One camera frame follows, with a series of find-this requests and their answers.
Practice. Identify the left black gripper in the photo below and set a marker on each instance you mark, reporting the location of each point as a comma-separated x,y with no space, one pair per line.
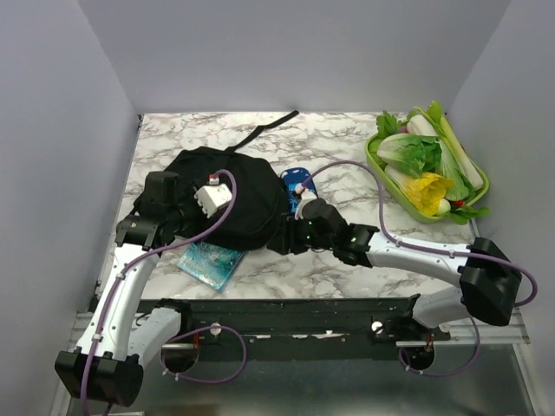
190,197

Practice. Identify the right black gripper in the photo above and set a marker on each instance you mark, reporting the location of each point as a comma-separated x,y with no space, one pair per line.
285,236

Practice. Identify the blue dinosaur pencil case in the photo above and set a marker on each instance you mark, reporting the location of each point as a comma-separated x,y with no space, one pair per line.
290,178

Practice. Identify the teal fantasy book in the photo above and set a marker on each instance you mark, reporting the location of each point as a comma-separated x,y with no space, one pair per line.
210,264

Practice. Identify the black backpack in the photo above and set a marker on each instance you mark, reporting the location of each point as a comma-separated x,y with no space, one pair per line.
248,223

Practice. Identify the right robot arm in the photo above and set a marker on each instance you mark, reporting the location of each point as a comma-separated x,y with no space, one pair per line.
482,282

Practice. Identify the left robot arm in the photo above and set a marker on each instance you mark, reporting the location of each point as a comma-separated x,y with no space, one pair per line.
108,361

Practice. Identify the green vegetable tray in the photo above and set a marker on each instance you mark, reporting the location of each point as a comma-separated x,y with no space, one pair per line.
391,187

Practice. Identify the yellow flower vegetable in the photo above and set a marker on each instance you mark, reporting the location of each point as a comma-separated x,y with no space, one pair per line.
427,192

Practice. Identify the napa cabbage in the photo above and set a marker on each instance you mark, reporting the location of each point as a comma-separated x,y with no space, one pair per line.
410,154

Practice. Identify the white daikon radish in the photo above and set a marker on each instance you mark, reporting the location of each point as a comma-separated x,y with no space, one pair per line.
419,125

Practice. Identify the green celery stalk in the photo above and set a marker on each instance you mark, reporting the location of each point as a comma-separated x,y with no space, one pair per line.
436,117

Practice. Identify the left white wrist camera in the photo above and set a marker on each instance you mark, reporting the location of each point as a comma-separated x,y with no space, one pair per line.
216,194

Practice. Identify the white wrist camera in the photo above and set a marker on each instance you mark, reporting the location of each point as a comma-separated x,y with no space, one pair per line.
216,194
303,196

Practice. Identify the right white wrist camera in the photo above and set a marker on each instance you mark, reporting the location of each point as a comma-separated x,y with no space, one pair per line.
303,196

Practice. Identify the aluminium mounting rail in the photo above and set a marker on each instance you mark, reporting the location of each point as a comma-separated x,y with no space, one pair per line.
457,333

